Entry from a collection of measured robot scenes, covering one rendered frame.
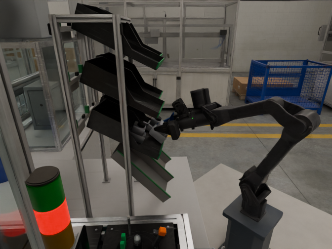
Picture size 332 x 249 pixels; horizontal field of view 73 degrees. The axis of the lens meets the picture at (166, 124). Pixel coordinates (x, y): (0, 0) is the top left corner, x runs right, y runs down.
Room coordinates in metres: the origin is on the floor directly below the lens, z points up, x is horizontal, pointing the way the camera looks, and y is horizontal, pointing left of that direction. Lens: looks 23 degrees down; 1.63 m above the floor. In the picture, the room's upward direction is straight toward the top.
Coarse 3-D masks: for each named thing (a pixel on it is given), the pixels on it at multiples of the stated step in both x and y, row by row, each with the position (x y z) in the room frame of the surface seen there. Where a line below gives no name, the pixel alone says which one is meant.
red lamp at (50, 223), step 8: (56, 208) 0.28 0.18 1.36; (64, 208) 0.29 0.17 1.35; (40, 216) 0.27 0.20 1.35; (48, 216) 0.27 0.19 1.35; (56, 216) 0.28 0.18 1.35; (64, 216) 0.29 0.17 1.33; (40, 224) 0.27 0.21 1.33; (48, 224) 0.27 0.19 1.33; (56, 224) 0.27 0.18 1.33; (64, 224) 0.28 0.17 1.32; (48, 232) 0.27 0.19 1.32; (56, 232) 0.27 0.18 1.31
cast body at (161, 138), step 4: (148, 124) 0.78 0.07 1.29; (156, 124) 0.80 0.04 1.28; (160, 124) 0.75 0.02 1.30; (148, 128) 0.78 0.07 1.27; (152, 128) 0.76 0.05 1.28; (152, 132) 0.76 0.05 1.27; (156, 132) 0.75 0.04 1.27; (160, 132) 0.75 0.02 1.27; (156, 136) 0.75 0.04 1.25; (160, 136) 0.75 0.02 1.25; (164, 136) 0.75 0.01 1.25; (160, 140) 0.75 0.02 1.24; (164, 140) 0.75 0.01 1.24
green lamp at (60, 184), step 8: (48, 184) 0.28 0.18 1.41; (56, 184) 0.29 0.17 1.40; (32, 192) 0.27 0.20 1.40; (40, 192) 0.27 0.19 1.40; (48, 192) 0.27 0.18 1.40; (56, 192) 0.28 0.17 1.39; (32, 200) 0.27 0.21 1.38; (40, 200) 0.27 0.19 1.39; (48, 200) 0.27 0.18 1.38; (56, 200) 0.28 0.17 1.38; (64, 200) 0.30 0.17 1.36; (40, 208) 0.27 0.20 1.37; (48, 208) 0.27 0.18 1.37
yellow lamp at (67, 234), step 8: (40, 232) 0.28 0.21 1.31; (64, 232) 0.28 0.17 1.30; (72, 232) 0.30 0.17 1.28; (48, 240) 0.27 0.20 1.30; (56, 240) 0.27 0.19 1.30; (64, 240) 0.28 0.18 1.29; (72, 240) 0.29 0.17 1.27; (48, 248) 0.27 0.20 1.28; (56, 248) 0.27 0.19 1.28; (64, 248) 0.28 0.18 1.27
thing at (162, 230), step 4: (160, 228) 0.50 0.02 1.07; (164, 228) 0.50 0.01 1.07; (156, 232) 0.49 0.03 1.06; (160, 232) 0.48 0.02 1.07; (164, 232) 0.49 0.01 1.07; (160, 236) 0.49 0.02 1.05; (156, 240) 0.49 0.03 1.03; (160, 240) 0.49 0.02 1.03; (156, 244) 0.49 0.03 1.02; (156, 248) 0.49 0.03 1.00
